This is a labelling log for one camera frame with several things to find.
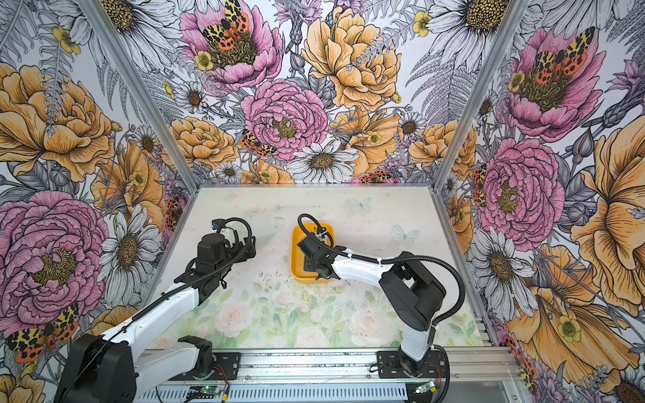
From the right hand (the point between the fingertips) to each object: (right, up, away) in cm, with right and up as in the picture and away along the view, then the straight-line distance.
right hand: (314, 267), depth 91 cm
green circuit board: (-30, -30, -20) cm, 47 cm away
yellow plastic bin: (-5, -1, -2) cm, 6 cm away
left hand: (-24, +8, -4) cm, 26 cm away
